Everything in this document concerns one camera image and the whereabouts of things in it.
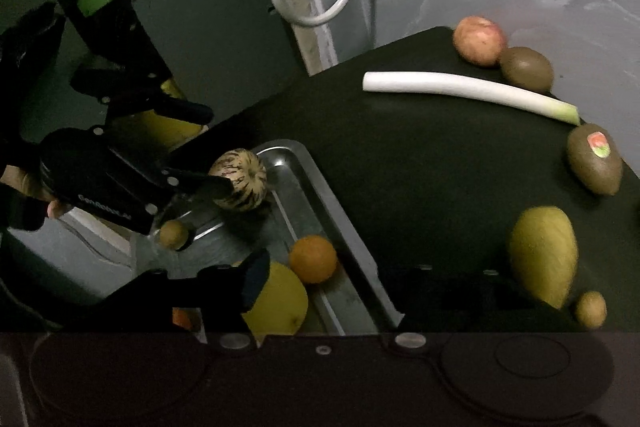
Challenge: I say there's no small orange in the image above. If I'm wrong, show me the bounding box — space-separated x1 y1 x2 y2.
289 235 339 284

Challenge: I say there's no rectangular metal tray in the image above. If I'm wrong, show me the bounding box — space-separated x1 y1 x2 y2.
132 140 405 336

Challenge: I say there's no person's left hand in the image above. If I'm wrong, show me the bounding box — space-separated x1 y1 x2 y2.
0 167 73 220

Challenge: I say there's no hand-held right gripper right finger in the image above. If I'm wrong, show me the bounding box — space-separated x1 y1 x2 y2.
385 264 591 355

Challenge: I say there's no brown kiwi with sticker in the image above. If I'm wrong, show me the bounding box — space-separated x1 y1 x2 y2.
566 123 624 196

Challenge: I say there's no yellow plastic container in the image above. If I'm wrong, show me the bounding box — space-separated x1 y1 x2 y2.
137 77 201 142

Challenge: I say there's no striped brown bulb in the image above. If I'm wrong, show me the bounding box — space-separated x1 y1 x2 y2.
207 148 268 212

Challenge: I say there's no dark grey cabinet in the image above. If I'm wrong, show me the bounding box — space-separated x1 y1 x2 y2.
132 0 311 142

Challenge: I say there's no large yellow citrus fruit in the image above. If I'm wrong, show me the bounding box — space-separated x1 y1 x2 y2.
240 261 309 336

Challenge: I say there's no green mango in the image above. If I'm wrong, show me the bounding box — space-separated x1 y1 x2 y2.
508 205 579 310

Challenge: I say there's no small brown kiwi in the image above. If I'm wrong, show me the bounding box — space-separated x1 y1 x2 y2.
159 220 190 250
574 291 608 329

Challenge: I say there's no red apple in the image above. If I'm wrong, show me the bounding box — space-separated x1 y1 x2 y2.
452 16 507 68

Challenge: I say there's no white leek stalk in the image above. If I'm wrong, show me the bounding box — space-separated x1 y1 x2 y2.
362 71 582 126

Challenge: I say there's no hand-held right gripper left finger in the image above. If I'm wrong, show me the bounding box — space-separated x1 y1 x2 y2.
100 249 271 353

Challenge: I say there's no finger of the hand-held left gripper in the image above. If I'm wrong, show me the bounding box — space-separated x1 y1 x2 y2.
70 67 215 125
112 147 236 214

